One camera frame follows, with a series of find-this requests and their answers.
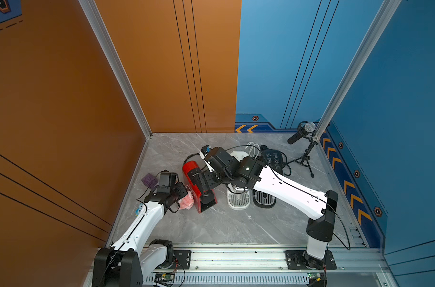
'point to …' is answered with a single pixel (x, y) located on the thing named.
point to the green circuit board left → (167, 276)
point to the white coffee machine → (238, 198)
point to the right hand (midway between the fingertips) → (205, 175)
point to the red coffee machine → (204, 200)
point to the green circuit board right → (317, 276)
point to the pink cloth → (187, 201)
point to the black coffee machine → (275, 159)
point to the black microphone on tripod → (306, 130)
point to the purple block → (149, 180)
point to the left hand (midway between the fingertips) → (184, 186)
